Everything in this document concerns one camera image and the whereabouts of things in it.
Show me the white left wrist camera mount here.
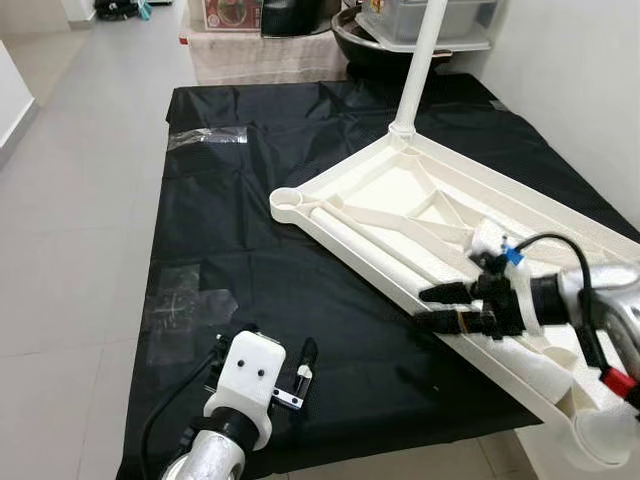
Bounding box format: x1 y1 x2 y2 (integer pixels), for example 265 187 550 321
205 332 288 421

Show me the black wok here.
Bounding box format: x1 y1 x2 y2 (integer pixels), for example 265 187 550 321
332 10 481 71

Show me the black tablecloth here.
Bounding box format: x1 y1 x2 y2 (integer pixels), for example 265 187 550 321
115 72 640 480

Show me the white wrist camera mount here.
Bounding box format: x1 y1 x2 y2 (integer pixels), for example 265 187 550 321
470 218 546 336
205 332 288 421

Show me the clear plastic storage box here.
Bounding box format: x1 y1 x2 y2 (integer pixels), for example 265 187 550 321
358 0 501 46

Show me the clear tape strip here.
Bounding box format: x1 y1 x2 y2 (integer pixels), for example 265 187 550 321
168 127 249 151

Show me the clear tape patch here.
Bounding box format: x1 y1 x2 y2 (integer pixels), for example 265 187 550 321
143 262 239 366

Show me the black floor item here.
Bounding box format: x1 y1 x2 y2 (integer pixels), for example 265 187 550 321
95 0 151 21

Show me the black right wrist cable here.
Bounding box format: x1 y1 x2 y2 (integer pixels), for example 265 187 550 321
505 232 613 376

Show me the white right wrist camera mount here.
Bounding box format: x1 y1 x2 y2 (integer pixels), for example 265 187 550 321
470 218 546 336

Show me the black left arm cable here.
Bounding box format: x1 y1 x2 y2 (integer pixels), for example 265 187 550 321
140 375 216 480

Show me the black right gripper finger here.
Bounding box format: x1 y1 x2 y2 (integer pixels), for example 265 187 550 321
418 280 491 306
413 308 499 338

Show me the beige woven mat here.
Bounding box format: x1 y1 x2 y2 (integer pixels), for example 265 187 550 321
188 30 351 86

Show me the white plastic children table top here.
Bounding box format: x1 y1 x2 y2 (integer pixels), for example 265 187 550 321
268 125 640 473

